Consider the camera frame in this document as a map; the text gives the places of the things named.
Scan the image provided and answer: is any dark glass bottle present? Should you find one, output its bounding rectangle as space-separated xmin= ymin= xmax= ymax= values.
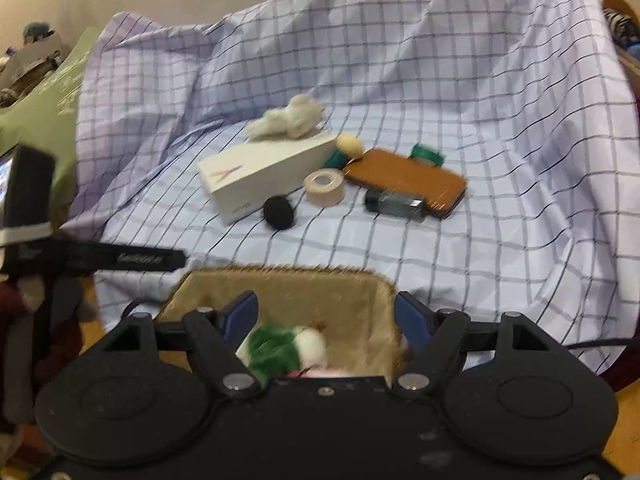
xmin=364 ymin=187 xmax=427 ymax=223

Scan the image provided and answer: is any beige tape roll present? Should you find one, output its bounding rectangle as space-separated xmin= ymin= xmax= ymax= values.
xmin=303 ymin=169 xmax=346 ymax=207

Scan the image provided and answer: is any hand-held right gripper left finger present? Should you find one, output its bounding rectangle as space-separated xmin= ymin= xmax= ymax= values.
xmin=97 ymin=290 xmax=261 ymax=397

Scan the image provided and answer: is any brown leather case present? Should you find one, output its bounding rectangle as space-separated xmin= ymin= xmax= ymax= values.
xmin=345 ymin=147 xmax=468 ymax=220

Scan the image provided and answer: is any green plush toy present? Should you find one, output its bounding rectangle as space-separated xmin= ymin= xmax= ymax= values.
xmin=236 ymin=325 xmax=329 ymax=387

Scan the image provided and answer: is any striped cloth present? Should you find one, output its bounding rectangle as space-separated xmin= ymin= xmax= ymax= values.
xmin=605 ymin=7 xmax=640 ymax=48

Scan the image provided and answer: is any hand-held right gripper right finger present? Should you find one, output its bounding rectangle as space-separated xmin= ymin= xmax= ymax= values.
xmin=394 ymin=290 xmax=557 ymax=397

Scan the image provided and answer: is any woven basket with fabric lining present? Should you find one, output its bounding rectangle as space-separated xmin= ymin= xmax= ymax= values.
xmin=157 ymin=265 xmax=402 ymax=382

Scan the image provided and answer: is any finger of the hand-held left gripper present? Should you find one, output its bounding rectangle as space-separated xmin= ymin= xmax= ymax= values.
xmin=49 ymin=240 xmax=190 ymax=274

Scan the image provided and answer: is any white plush toy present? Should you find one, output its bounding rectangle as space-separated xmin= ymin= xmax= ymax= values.
xmin=244 ymin=94 xmax=327 ymax=140

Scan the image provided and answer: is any cardboard box clutter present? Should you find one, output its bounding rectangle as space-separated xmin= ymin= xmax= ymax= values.
xmin=0 ymin=20 xmax=73 ymax=108

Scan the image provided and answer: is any pink plush toy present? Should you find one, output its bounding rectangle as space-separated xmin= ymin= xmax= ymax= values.
xmin=299 ymin=367 xmax=352 ymax=379

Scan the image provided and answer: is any black cable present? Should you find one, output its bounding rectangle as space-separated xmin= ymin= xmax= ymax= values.
xmin=567 ymin=338 xmax=640 ymax=351

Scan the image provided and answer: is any white cardboard box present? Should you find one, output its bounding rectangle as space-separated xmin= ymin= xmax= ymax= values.
xmin=197 ymin=130 xmax=340 ymax=226

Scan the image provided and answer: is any teal round cap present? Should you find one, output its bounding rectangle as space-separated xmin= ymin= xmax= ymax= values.
xmin=409 ymin=143 xmax=446 ymax=169

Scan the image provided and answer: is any checked light purple bedsheet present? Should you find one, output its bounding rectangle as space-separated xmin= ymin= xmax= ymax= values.
xmin=62 ymin=0 xmax=640 ymax=377

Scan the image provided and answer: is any black foam ball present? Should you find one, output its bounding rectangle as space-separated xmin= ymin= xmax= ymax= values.
xmin=263 ymin=195 xmax=298 ymax=231

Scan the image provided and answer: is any green and cream mushroom toy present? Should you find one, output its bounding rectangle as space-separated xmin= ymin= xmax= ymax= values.
xmin=324 ymin=133 xmax=364 ymax=171

